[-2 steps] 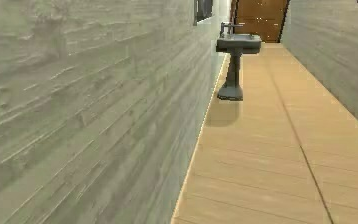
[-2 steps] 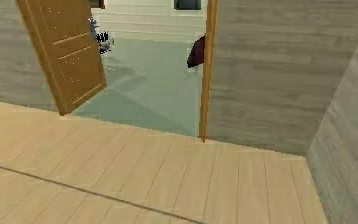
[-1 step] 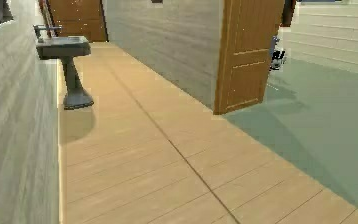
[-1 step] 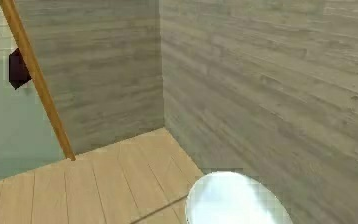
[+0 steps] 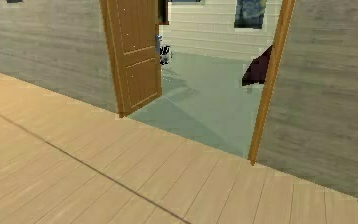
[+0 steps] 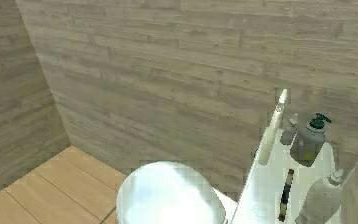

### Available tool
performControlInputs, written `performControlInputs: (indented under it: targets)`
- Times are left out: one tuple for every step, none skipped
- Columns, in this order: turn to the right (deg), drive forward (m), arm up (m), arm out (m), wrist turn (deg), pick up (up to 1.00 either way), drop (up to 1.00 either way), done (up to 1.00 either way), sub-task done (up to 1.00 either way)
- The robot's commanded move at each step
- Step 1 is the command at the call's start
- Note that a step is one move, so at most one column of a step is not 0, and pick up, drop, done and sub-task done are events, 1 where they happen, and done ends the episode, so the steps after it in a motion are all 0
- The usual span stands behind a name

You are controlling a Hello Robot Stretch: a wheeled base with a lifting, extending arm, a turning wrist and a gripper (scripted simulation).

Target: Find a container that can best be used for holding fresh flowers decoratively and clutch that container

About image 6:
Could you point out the white toilet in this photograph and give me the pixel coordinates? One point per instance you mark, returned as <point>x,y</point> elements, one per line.
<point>167,196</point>

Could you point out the cream tall bottle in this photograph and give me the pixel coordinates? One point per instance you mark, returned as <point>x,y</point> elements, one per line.
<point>269,136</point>

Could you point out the small grey bottle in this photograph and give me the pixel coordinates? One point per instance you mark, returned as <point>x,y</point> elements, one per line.
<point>288,133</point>

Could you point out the grey soap dispenser green pump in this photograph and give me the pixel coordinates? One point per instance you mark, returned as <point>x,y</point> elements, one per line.
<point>308,143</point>

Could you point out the black pen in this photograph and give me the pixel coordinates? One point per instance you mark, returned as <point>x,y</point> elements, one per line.
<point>285,195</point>

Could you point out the large grey spray bottle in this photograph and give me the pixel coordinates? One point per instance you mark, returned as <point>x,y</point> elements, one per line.
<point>320,200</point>

